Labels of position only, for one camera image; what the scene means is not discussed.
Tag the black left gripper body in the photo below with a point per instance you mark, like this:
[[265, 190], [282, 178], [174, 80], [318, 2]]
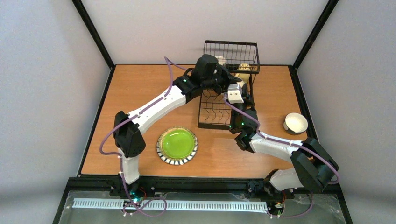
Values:
[[227, 80]]

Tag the yellow ceramic mug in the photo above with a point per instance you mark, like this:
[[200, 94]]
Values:
[[243, 76]]

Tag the tall patterned ceramic cup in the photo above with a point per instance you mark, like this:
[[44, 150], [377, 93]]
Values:
[[221, 60]]

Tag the black wire dish rack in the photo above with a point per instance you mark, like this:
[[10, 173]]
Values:
[[213, 112]]

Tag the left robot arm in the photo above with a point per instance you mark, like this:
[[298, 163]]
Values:
[[129, 128]]

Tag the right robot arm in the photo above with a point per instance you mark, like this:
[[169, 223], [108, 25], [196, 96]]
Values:
[[313, 168]]

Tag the white bowl at right edge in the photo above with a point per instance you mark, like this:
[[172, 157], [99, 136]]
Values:
[[295, 123]]

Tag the green plate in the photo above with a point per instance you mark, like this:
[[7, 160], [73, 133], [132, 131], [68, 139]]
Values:
[[178, 143]]

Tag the striped plate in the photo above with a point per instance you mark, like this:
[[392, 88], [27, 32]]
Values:
[[175, 162]]

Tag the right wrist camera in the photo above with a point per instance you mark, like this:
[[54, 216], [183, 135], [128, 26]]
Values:
[[234, 94]]

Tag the white cable duct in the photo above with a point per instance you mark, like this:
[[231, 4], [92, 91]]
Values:
[[180, 205]]

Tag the black enclosure frame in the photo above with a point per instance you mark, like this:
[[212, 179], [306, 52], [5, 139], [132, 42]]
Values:
[[108, 183]]

